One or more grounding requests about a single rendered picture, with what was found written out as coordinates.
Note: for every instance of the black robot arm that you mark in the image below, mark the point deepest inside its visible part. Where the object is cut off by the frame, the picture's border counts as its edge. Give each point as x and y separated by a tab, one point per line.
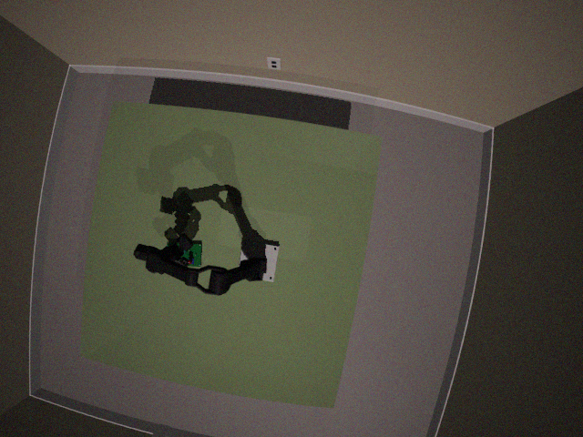
158	260

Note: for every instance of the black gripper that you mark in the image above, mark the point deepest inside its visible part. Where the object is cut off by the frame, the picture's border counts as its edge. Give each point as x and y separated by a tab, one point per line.
184	244

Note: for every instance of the green circuit board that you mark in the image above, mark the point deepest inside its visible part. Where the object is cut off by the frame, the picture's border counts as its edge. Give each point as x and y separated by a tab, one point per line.
193	254

